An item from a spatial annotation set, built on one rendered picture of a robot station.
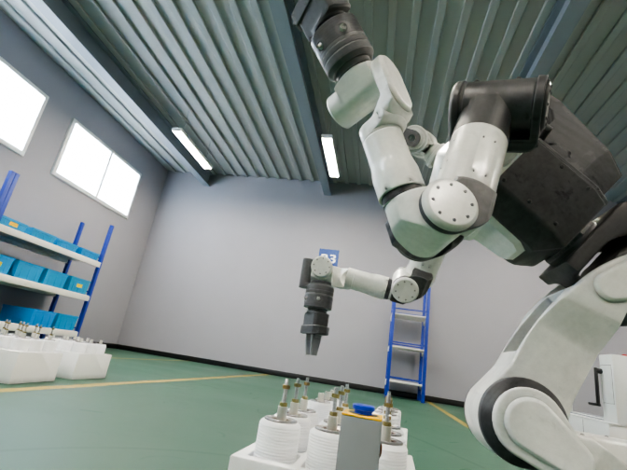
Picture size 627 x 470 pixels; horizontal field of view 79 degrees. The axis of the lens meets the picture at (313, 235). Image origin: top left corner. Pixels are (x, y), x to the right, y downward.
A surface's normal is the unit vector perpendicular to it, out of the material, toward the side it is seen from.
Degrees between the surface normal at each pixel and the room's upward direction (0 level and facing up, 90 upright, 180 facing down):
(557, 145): 92
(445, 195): 82
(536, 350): 90
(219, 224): 90
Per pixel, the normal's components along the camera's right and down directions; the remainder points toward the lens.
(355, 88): -0.55, 0.19
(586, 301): -0.14, -0.32
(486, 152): 0.15, -0.41
